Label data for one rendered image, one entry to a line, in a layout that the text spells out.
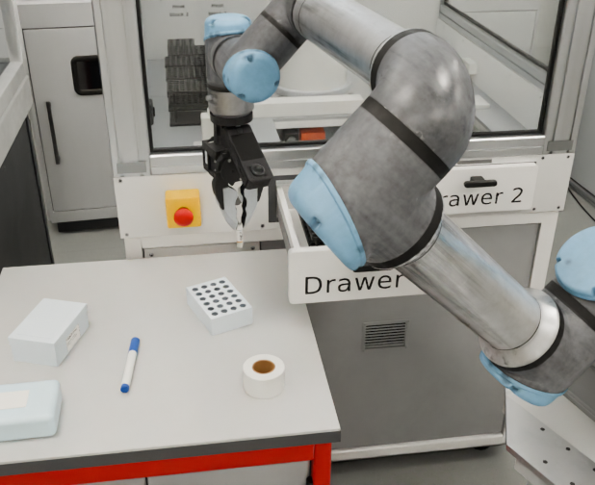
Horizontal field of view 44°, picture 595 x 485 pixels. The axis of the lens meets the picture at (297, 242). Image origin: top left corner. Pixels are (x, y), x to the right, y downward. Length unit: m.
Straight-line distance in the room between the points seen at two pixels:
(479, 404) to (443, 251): 1.33
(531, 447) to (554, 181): 0.77
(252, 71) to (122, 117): 0.53
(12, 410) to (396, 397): 1.10
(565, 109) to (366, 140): 1.05
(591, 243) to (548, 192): 0.76
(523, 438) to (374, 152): 0.64
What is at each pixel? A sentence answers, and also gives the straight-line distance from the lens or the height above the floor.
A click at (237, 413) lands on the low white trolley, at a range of 1.23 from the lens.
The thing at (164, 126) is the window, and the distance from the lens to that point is 1.57.
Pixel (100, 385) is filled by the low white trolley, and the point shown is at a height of 0.76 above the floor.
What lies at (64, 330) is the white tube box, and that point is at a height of 0.81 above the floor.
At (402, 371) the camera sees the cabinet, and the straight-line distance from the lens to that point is 1.99.
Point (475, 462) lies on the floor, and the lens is 2.28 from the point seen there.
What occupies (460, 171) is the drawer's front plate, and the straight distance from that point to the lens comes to 1.69.
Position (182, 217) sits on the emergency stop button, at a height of 0.88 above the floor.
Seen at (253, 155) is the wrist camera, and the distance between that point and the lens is 1.21.
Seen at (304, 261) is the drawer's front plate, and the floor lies 0.91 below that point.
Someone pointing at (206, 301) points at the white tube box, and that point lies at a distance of 1.43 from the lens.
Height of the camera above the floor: 1.58
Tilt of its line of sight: 29 degrees down
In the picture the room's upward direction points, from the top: straight up
